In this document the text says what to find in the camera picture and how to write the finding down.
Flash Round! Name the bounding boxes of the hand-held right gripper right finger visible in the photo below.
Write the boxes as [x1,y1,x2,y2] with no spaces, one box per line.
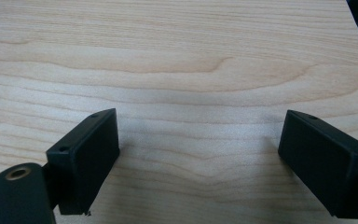
[277,109,358,219]

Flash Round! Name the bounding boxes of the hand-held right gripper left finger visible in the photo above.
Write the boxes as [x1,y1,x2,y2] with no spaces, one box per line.
[45,107,121,217]

